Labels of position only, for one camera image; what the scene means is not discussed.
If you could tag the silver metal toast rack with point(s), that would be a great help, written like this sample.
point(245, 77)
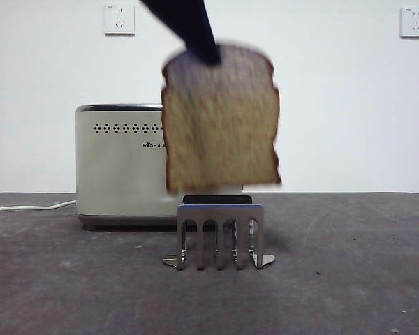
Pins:
point(220, 211)

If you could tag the cream two-slot toaster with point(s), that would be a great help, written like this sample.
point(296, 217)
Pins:
point(118, 174)

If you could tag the white wall socket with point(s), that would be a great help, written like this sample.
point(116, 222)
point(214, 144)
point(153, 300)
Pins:
point(415, 22)
point(119, 20)

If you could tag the brown bread slice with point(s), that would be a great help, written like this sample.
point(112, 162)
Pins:
point(220, 122)

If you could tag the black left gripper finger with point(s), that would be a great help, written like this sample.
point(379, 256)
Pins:
point(188, 24)

